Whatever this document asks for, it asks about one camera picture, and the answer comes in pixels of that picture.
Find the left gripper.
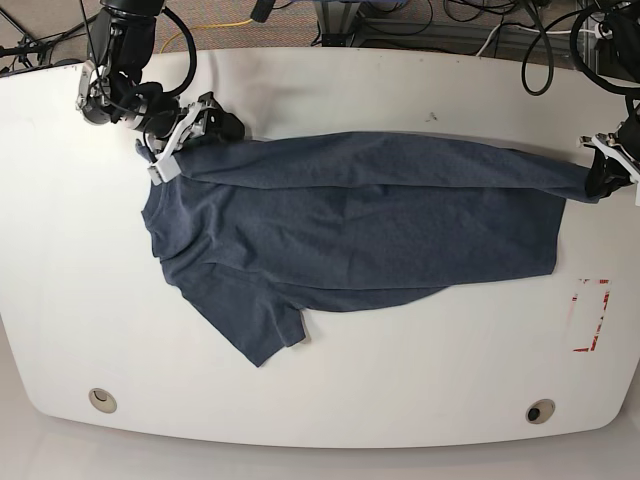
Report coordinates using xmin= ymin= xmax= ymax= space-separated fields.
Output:
xmin=585 ymin=102 xmax=640 ymax=200

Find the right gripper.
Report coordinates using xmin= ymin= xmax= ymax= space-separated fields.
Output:
xmin=76 ymin=62 xmax=245 ymax=163

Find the dark blue T-shirt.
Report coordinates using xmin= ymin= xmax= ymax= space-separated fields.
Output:
xmin=142 ymin=132 xmax=591 ymax=366

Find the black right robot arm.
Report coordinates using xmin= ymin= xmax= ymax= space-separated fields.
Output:
xmin=76 ymin=1 xmax=246 ymax=163

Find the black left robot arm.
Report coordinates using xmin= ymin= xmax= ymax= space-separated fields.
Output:
xmin=569 ymin=2 xmax=639 ymax=199

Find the red tape rectangle marking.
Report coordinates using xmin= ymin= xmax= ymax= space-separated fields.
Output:
xmin=566 ymin=278 xmax=612 ymax=353

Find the black tripod stand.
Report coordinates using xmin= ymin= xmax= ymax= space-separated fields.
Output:
xmin=0 ymin=0 xmax=101 ymax=76

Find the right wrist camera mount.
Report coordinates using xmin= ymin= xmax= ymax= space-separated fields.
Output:
xmin=140 ymin=101 xmax=202 ymax=186

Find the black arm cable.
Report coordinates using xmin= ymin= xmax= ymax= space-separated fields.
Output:
xmin=79 ymin=0 xmax=201 ymax=109

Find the yellow cable on floor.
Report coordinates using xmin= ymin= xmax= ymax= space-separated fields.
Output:
xmin=159 ymin=16 xmax=254 ymax=54

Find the right table cable grommet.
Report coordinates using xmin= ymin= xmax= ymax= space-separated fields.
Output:
xmin=525 ymin=399 xmax=556 ymax=425

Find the table cable grommet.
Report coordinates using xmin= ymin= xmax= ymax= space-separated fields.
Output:
xmin=88 ymin=388 xmax=117 ymax=414
xmin=525 ymin=399 xmax=556 ymax=425

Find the left table cable grommet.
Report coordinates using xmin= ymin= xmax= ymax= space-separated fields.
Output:
xmin=88 ymin=388 xmax=117 ymax=414

